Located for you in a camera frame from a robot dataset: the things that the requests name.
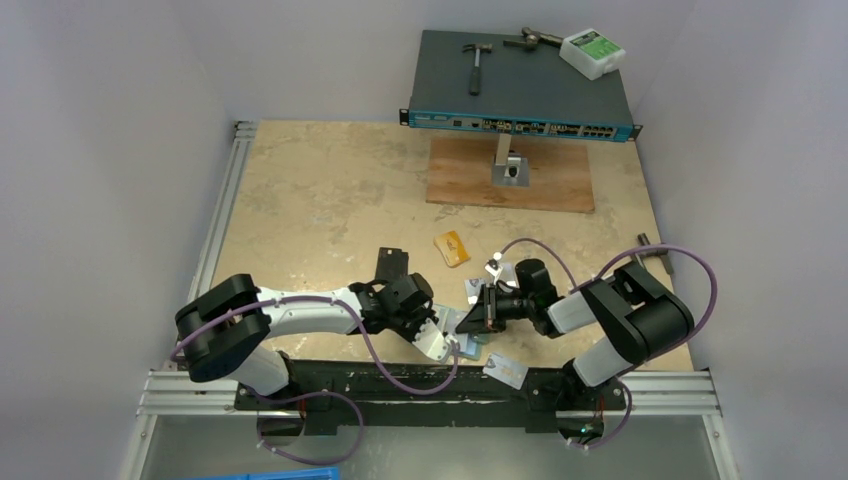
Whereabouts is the silver card face up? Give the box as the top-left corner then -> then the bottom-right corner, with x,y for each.
437,306 -> 490,360

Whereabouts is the silver card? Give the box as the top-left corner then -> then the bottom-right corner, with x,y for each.
482,352 -> 529,390

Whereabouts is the black credit card stack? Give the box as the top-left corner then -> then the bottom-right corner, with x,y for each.
375,247 -> 409,282

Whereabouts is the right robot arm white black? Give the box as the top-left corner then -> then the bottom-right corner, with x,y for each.
455,259 -> 695,407

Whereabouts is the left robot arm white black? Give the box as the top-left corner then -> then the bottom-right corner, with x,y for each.
175,273 -> 456,409

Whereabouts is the gold credit card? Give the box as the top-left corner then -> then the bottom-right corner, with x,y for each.
433,230 -> 471,268

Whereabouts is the plywood board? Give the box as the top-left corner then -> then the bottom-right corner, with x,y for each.
425,137 -> 595,213

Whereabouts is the blue plastic bin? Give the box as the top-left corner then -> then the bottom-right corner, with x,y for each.
191,467 -> 341,480

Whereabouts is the small claw hammer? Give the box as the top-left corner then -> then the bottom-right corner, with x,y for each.
462,43 -> 493,96

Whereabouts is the white green box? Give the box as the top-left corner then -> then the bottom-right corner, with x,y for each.
559,29 -> 626,81

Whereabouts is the dark hammer tool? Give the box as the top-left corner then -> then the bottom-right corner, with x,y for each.
502,27 -> 564,51

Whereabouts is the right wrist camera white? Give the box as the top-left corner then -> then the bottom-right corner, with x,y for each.
484,251 -> 517,287

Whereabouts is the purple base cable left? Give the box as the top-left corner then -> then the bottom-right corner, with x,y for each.
254,386 -> 368,465

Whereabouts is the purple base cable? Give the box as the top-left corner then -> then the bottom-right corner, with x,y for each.
563,390 -> 634,452
254,386 -> 368,465

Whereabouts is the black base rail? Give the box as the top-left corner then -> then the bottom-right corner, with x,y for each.
235,360 -> 627,438

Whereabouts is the metal post stand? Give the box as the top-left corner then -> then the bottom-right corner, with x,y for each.
491,134 -> 530,187

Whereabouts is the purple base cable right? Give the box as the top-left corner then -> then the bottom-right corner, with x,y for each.
563,390 -> 634,452

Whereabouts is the network switch dark blue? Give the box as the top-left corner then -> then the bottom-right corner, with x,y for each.
399,30 -> 643,143

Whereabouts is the aluminium frame rail left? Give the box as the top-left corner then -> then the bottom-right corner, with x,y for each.
187,121 -> 260,302

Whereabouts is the aluminium frame rail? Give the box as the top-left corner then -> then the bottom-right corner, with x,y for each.
187,121 -> 260,302
136,371 -> 721,417

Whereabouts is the aluminium frame rail front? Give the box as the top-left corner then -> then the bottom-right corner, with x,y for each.
136,371 -> 721,417

